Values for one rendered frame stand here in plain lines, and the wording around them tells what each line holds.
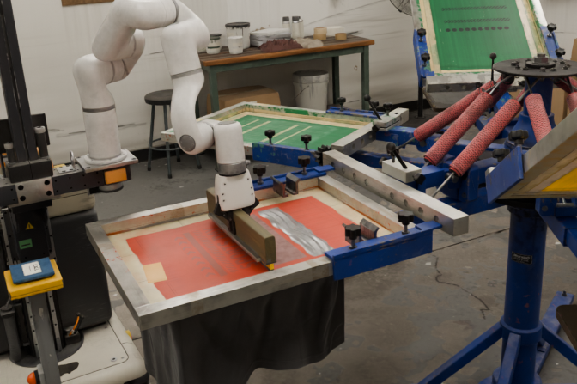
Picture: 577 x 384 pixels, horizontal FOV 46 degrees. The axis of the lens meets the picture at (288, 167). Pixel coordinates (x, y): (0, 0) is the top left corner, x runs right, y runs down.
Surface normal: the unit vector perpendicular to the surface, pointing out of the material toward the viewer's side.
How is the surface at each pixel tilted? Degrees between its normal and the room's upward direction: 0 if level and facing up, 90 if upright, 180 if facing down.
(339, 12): 90
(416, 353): 0
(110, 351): 0
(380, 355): 0
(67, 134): 90
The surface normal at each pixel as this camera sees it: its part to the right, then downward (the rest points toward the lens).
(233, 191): 0.43, 0.22
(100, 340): -0.04, -0.94
